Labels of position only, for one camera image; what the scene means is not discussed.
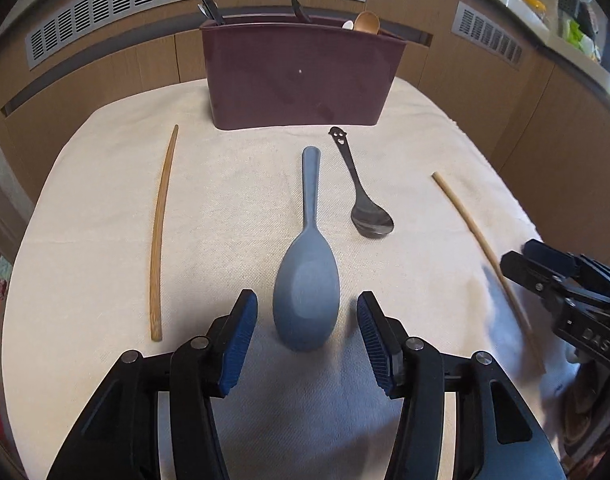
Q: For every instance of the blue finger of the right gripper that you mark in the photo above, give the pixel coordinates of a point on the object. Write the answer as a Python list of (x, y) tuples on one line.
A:
[(524, 272), (549, 257)]

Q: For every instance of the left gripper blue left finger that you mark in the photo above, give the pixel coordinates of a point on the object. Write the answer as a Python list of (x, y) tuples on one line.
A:
[(234, 339)]

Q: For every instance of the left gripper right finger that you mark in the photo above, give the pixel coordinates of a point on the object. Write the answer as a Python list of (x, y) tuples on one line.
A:
[(382, 337)]

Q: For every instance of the wooden chopstick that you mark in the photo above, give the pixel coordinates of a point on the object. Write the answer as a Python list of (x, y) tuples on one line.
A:
[(155, 274), (518, 311)]

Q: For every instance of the grey plastic rice paddle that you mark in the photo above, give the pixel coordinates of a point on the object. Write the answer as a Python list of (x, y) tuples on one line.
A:
[(306, 296)]

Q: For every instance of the smiley handle steel spoon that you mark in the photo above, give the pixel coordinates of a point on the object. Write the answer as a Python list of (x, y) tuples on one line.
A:
[(369, 219)]

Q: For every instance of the wooden rice spoon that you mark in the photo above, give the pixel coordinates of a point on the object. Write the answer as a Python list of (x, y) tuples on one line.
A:
[(368, 22)]

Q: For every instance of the steel fork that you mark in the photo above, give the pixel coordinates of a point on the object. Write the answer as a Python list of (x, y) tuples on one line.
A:
[(211, 11)]

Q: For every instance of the black handled steel spoon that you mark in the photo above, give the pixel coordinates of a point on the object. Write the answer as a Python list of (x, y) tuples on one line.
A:
[(300, 12)]

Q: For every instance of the cream table cloth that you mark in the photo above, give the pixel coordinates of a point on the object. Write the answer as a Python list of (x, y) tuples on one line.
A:
[(79, 289)]

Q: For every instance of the short grey vent grille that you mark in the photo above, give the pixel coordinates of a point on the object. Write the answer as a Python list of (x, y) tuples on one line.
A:
[(477, 28)]

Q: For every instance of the yellow lid jar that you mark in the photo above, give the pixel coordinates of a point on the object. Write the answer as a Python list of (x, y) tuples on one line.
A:
[(539, 8)]

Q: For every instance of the maroon plastic utensil caddy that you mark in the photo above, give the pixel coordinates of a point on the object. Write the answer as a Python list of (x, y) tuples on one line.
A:
[(269, 70)]

